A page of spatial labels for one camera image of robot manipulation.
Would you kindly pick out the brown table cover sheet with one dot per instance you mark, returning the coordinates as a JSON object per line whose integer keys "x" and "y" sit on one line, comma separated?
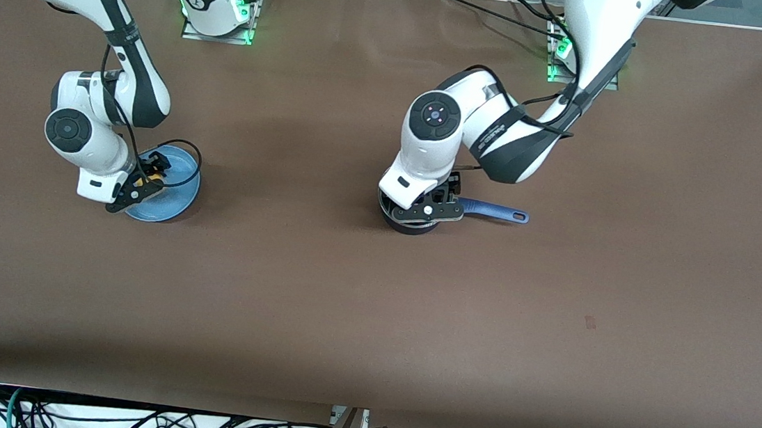
{"x": 344, "y": 308}

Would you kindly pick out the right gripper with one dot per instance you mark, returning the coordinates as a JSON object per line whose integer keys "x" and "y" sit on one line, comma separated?
{"x": 147, "y": 166}

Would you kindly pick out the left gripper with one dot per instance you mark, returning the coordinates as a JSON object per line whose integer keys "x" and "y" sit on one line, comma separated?
{"x": 451, "y": 185}

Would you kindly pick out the yellow potato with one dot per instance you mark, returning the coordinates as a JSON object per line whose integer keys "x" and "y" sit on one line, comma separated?
{"x": 155, "y": 180}

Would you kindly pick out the blue plate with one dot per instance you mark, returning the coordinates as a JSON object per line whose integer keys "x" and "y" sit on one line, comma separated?
{"x": 175, "y": 205}

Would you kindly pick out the small clear tape piece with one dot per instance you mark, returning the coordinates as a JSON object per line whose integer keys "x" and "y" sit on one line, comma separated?
{"x": 590, "y": 323}

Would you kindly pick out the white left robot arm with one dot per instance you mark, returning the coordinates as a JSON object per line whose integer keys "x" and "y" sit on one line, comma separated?
{"x": 595, "y": 25}

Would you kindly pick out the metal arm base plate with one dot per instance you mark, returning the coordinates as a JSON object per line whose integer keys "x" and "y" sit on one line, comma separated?
{"x": 555, "y": 77}
{"x": 217, "y": 38}

